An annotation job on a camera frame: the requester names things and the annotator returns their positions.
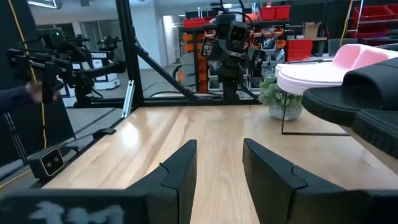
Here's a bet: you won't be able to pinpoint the small green potted plant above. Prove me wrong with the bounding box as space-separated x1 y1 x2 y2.
257 77 304 122

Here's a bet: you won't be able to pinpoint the cardboard box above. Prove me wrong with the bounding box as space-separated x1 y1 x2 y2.
303 21 323 40

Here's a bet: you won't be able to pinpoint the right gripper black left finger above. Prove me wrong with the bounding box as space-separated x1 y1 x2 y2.
126 139 198 224

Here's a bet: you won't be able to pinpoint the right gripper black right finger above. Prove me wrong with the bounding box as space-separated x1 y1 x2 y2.
242 138 371 224

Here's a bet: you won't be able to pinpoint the red storage rack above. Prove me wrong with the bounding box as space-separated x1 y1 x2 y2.
351 4 398 39

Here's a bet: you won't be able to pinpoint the grey chair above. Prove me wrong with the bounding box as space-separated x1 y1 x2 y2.
328 37 358 57

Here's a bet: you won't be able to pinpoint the pink foam slide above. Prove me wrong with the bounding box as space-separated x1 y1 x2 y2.
274 43 364 77
276 46 398 96

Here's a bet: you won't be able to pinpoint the black aluminium table frame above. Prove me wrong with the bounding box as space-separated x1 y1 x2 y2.
29 0 264 190

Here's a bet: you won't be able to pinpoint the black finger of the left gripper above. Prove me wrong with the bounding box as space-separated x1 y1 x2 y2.
250 48 267 70
200 35 219 59

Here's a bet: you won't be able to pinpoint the silver aluminium strut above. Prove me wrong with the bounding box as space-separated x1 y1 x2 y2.
121 79 136 119

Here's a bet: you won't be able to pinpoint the black robot camera head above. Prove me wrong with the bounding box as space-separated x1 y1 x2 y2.
178 9 327 94

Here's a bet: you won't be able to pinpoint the black table clamp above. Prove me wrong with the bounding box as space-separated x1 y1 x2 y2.
91 127 117 140

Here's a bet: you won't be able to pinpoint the person's forearm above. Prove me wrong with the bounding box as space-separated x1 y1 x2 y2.
0 85 35 114

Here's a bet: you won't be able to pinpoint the black ribbed slide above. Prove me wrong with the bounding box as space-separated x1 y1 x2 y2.
350 109 398 160
300 57 398 128

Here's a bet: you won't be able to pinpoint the red storage bin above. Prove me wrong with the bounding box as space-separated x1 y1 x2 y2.
285 39 313 62
259 5 292 21
183 17 216 29

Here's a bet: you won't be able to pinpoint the orange storage bins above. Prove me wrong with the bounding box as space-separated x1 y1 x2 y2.
181 30 210 93

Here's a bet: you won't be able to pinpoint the black panel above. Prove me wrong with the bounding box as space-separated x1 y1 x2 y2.
0 0 76 167

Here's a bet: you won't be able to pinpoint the black table-level camera box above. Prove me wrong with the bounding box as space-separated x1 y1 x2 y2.
27 147 67 180

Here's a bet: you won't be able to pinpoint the yellow cable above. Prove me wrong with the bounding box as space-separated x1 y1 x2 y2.
7 0 48 149
340 0 354 48

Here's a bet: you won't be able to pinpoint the person's hand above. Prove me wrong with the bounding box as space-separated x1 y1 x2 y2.
25 80 60 104

